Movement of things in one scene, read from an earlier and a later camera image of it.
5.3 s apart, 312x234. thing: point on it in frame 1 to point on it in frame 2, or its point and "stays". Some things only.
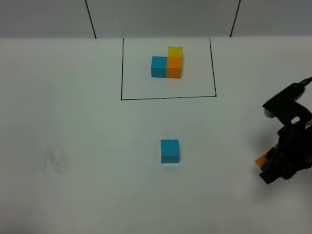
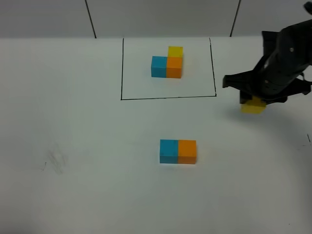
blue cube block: (170, 153) stays
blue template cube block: (159, 66) stays
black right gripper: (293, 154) to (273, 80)
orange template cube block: (174, 66) stays
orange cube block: (260, 160) to (187, 151)
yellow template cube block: (175, 51) stays
